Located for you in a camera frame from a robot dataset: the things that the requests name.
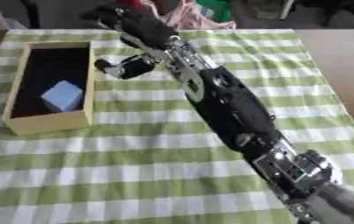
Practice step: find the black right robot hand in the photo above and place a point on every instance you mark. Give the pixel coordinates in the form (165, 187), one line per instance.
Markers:
(147, 27)

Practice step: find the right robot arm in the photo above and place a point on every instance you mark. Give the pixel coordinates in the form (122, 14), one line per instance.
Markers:
(236, 113)

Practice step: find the tan cardboard box, black inside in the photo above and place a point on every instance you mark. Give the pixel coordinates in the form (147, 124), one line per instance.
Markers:
(50, 124)

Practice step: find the pink bag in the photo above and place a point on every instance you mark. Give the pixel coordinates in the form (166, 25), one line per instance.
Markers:
(190, 19)

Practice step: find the green bag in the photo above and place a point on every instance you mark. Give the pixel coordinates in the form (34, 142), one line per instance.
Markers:
(217, 8)

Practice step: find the light blue block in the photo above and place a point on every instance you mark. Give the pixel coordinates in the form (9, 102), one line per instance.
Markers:
(62, 96)

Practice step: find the black chair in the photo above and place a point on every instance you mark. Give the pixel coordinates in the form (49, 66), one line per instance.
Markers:
(338, 8)

